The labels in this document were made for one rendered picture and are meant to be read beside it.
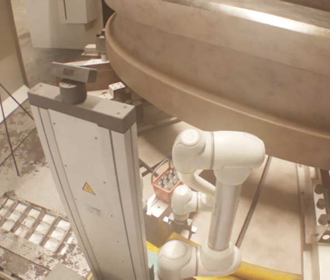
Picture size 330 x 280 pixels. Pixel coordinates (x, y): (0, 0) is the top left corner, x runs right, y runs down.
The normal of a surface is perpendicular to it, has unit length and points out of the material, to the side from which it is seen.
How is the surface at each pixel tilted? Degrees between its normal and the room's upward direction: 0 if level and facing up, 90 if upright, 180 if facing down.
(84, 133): 90
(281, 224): 0
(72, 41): 90
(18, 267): 0
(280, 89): 90
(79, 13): 90
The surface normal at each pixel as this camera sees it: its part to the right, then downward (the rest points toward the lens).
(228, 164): -0.08, 0.63
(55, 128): -0.44, 0.56
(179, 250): -0.17, -0.79
